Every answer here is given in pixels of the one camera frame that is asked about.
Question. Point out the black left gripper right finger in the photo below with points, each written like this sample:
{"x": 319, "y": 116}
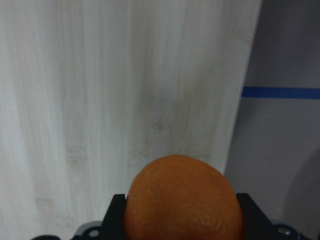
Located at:
{"x": 256, "y": 224}

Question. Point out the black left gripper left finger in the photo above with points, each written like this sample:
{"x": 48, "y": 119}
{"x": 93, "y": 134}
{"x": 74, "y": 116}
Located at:
{"x": 113, "y": 222}

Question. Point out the orange fruit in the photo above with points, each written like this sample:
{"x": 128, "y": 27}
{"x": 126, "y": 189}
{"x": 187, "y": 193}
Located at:
{"x": 178, "y": 197}

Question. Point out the bamboo cutting board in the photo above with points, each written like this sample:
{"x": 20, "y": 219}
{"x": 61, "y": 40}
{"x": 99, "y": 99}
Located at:
{"x": 93, "y": 90}

